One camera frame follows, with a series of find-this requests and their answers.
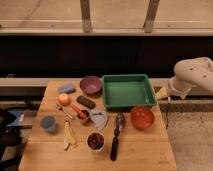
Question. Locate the white cup with beans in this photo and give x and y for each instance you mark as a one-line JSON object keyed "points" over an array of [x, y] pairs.
{"points": [[95, 141]]}

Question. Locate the blue sponge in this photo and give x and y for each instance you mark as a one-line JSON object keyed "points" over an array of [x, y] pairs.
{"points": [[67, 88]]}

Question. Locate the purple bowl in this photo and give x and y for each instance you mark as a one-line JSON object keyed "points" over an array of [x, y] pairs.
{"points": [[90, 85]]}

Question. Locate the black rectangular block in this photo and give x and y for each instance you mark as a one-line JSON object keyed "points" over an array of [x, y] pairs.
{"points": [[86, 102]]}

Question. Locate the grey cloth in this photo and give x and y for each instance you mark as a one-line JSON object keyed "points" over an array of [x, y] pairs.
{"points": [[99, 118]]}

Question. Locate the orange red bowl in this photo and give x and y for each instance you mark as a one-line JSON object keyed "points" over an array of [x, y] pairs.
{"points": [[141, 117]]}

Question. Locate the red handled measuring scoop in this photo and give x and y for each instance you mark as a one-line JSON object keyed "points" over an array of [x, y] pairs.
{"points": [[84, 118]]}

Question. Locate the metal fork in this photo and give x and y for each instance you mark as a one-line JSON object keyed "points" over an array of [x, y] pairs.
{"points": [[66, 113]]}

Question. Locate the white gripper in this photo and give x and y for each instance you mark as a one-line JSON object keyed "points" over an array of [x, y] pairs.
{"points": [[176, 87]]}

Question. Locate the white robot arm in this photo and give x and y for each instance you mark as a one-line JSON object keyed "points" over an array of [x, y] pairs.
{"points": [[189, 73]]}

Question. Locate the green plastic tray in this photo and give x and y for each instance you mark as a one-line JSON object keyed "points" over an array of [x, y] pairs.
{"points": [[127, 90]]}

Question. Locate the blue black object at left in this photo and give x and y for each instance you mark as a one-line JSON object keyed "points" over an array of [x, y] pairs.
{"points": [[10, 136]]}

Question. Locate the blue cup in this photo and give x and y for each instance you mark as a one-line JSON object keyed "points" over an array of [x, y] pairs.
{"points": [[48, 123]]}

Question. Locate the red yellow apple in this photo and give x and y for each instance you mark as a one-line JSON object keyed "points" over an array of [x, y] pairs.
{"points": [[64, 99]]}

